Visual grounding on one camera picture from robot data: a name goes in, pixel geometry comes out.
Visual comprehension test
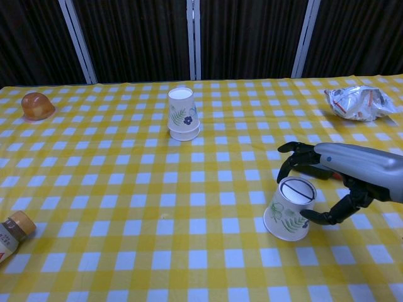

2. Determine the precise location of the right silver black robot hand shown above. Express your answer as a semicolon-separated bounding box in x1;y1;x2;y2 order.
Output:
276;141;403;226

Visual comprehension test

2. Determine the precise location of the paper cup with line mark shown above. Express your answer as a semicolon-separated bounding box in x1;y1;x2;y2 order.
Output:
263;176;317;242

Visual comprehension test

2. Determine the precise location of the white floral paper cup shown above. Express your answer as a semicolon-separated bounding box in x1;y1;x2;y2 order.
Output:
169;123;201;141
167;87;200;131

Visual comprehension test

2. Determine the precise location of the black bottle with red cap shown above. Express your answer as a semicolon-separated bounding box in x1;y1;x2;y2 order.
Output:
292;164;343;182

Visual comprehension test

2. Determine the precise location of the crumpled silver snack bag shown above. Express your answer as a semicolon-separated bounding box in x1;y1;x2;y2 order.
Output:
324;85;398;123

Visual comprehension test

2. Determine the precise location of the dark slatted partition panel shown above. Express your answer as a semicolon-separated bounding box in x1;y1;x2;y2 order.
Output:
71;0;191;84
198;0;309;80
0;0;88;87
302;0;403;78

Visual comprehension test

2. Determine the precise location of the yellow white checkered tablecloth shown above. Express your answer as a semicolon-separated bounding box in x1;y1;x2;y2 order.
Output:
0;74;403;302

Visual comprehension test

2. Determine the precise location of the orange glazed bread bun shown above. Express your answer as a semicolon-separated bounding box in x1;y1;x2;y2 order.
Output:
21;91;56;121

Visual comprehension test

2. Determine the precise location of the Costa coffee bottle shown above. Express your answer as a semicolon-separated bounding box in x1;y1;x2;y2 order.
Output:
0;210;37;267

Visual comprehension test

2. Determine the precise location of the white partition frame post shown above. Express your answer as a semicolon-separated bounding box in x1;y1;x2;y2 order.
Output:
57;0;98;85
290;0;321;79
186;0;202;81

